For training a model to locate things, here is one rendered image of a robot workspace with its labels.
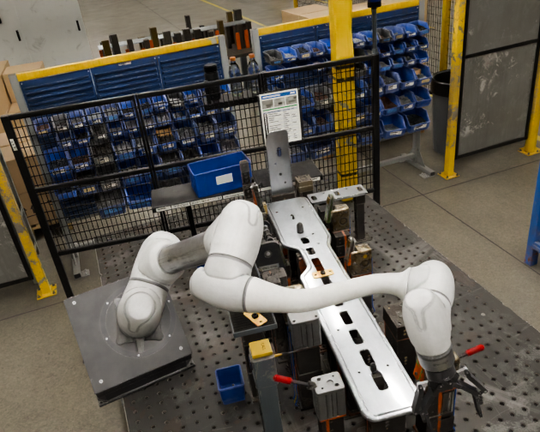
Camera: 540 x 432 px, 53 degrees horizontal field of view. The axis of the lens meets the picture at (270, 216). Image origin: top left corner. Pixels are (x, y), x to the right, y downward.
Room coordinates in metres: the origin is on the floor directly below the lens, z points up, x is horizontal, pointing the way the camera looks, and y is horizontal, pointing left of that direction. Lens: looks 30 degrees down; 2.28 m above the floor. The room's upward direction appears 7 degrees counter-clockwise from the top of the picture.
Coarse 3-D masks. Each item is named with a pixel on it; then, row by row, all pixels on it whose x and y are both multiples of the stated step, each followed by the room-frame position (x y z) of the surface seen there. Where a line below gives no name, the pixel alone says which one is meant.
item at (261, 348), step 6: (252, 342) 1.22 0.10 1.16; (258, 342) 1.22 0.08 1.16; (264, 342) 1.22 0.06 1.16; (252, 348) 1.20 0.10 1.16; (258, 348) 1.20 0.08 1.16; (264, 348) 1.19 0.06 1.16; (270, 348) 1.19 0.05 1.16; (252, 354) 1.18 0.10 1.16; (258, 354) 1.17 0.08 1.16; (264, 354) 1.17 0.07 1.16; (270, 354) 1.17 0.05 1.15
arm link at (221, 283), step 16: (208, 256) 1.29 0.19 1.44; (224, 256) 1.25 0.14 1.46; (208, 272) 1.24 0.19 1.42; (224, 272) 1.22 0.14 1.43; (240, 272) 1.22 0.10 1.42; (192, 288) 1.23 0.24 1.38; (208, 288) 1.20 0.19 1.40; (224, 288) 1.19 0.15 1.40; (240, 288) 1.18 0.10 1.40; (208, 304) 1.22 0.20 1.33; (224, 304) 1.17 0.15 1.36; (240, 304) 1.16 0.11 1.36
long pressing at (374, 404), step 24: (288, 216) 2.22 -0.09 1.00; (312, 216) 2.19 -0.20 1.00; (288, 240) 2.01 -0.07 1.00; (312, 240) 1.99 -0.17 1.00; (312, 264) 1.81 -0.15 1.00; (336, 264) 1.79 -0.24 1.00; (336, 312) 1.50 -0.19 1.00; (360, 312) 1.48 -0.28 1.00; (336, 336) 1.38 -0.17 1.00; (384, 336) 1.35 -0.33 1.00; (336, 360) 1.28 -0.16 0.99; (360, 360) 1.26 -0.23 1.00; (384, 360) 1.24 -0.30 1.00; (360, 384) 1.16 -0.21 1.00; (408, 384) 1.14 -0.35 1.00; (360, 408) 1.07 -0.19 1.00; (384, 408) 1.06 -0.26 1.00; (408, 408) 1.05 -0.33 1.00
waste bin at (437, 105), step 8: (440, 72) 5.08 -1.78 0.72; (448, 72) 5.10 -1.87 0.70; (432, 80) 4.88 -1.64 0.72; (440, 80) 5.05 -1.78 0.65; (448, 80) 5.08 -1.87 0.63; (432, 88) 4.87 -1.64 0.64; (440, 88) 4.76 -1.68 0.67; (448, 88) 4.69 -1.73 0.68; (432, 96) 4.96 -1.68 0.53; (440, 96) 4.78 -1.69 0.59; (448, 96) 4.69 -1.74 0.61; (440, 104) 4.78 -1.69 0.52; (440, 112) 4.78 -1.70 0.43; (440, 120) 4.78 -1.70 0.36; (440, 128) 4.78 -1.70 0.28; (440, 136) 4.78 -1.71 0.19; (440, 144) 4.78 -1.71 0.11; (440, 152) 4.78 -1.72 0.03
